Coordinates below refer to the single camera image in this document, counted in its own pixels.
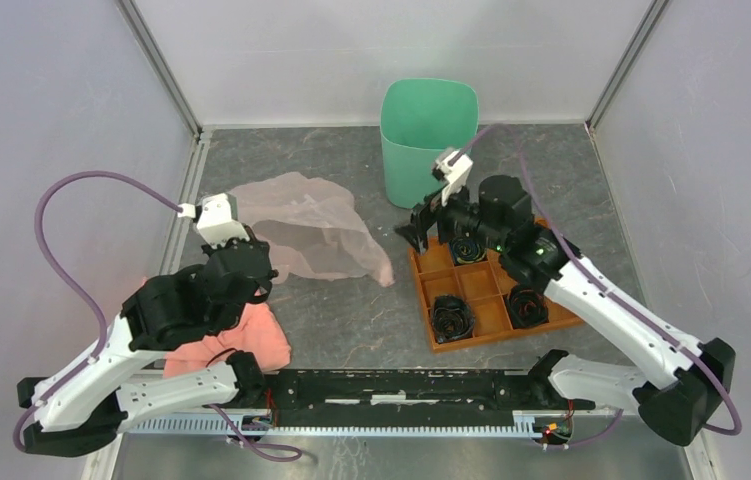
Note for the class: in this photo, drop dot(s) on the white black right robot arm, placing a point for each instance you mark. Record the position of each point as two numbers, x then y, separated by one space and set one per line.
675 383

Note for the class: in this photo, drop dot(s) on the green plastic trash bin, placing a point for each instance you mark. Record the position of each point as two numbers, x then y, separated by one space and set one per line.
420 118

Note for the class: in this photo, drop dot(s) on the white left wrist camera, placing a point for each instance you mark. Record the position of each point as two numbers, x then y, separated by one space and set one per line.
215 219

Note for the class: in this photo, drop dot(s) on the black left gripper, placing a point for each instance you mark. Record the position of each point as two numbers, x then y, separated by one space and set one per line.
212 251

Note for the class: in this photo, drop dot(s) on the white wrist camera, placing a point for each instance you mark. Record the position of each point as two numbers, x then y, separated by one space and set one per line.
451 169
215 219

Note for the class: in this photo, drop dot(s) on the dark rolled trash bag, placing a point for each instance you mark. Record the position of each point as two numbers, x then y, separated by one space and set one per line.
465 251

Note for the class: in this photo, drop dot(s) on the black rolled trash bag right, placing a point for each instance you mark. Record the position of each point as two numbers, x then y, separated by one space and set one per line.
526 308

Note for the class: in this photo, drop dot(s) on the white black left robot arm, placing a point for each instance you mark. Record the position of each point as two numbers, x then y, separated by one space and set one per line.
85 406

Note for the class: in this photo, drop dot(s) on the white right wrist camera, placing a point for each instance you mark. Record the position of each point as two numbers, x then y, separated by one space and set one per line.
451 169

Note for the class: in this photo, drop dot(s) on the black rolled trash bag front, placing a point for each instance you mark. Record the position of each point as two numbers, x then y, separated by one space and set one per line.
451 319

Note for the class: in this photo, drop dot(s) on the white slotted cable duct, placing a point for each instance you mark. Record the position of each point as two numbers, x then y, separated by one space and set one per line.
212 424

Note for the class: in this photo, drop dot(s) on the orange compartment tray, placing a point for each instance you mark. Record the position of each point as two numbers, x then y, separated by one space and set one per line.
483 286

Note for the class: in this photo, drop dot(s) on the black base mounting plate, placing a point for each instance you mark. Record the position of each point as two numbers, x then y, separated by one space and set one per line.
404 398

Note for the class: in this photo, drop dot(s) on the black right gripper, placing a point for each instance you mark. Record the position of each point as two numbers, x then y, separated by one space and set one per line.
424 215

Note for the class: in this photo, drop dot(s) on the salmon pink cloth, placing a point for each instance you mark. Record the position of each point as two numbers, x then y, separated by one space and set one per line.
236 344

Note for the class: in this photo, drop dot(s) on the translucent pink trash bag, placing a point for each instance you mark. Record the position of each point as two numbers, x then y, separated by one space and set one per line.
312 228

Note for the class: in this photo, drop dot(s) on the black rolled trash bag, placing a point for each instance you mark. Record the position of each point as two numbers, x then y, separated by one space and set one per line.
451 319
526 308

